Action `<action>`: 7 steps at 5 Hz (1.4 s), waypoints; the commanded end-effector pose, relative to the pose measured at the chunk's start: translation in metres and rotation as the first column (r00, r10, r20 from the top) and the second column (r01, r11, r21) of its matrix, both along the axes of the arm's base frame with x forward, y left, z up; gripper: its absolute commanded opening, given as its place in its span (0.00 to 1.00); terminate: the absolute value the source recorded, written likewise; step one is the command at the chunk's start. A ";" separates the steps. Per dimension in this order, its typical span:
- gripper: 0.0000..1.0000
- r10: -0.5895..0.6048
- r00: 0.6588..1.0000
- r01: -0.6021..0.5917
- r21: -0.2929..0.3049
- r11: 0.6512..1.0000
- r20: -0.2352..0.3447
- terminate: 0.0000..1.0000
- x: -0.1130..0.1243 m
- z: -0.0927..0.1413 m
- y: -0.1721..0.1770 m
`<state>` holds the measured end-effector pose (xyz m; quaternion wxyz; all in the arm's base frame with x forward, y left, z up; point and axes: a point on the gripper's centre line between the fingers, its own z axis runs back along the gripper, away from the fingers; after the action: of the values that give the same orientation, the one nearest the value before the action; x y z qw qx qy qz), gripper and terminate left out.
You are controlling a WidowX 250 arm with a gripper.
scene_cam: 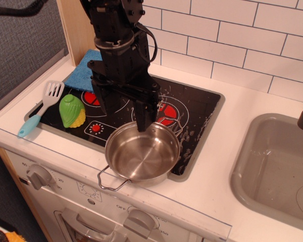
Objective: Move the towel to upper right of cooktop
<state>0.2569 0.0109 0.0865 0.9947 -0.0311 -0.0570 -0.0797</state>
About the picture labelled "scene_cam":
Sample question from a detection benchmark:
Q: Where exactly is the grey spatula with blue handle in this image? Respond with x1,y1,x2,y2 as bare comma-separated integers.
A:
17,81,65,138

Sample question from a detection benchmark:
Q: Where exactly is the yellow and black object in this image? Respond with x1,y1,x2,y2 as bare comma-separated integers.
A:
0,230,26,242

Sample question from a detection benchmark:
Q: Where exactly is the grey oven knob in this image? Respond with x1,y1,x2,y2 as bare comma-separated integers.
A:
123,209,156,239
26,164,52,190

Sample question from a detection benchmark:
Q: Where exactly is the blue towel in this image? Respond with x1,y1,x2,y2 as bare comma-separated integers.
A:
64,49,102,93

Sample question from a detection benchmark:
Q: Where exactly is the black braided hose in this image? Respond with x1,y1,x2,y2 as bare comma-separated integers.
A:
0,0,52,17

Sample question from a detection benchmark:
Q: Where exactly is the grey right oven knob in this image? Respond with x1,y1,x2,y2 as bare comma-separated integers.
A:
123,209,156,239

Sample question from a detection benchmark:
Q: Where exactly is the wooden side panel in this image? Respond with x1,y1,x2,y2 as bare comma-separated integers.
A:
57,0,95,67

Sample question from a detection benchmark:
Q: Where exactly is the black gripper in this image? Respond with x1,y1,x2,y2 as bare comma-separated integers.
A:
87,29,160,132

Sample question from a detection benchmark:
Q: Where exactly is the grey left oven knob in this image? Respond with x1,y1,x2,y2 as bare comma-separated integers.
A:
26,164,52,190

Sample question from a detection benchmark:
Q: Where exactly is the oven door with handle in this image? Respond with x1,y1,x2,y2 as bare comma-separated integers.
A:
54,209,130,241

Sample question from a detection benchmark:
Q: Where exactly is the black cable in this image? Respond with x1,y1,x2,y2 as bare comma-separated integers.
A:
132,22,158,64

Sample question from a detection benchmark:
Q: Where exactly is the black toy cooktop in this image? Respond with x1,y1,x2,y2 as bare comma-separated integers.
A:
38,77,225,182

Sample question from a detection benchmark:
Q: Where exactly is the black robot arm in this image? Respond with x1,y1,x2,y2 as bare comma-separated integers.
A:
81,1,160,132

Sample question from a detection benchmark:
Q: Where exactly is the grey sink basin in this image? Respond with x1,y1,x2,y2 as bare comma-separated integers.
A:
231,113,303,230

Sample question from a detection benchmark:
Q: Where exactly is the stainless steel pot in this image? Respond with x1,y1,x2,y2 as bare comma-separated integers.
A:
97,118,183,192

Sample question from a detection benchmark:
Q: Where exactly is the toy corn cob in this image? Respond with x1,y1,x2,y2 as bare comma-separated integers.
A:
59,94,86,128

